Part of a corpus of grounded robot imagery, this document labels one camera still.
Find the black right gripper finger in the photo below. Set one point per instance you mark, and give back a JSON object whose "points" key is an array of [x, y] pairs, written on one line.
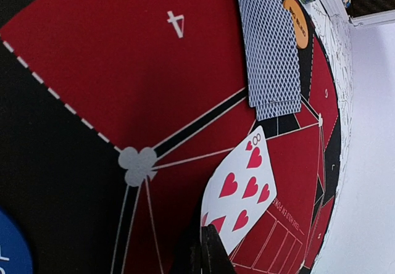
{"points": [[201, 252]]}

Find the eight of hearts card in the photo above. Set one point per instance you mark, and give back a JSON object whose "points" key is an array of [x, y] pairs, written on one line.
{"points": [[240, 190]]}

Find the blue small blind button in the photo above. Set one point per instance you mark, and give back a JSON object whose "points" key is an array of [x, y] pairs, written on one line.
{"points": [[15, 252]]}

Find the single blue backed card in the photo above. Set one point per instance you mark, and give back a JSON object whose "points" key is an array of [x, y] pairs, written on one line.
{"points": [[272, 60]]}

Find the orange big blind button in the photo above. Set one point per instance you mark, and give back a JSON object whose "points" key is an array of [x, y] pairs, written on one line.
{"points": [[299, 22]]}

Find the round red black poker mat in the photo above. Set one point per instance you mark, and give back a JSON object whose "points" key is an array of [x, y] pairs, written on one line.
{"points": [[114, 115]]}

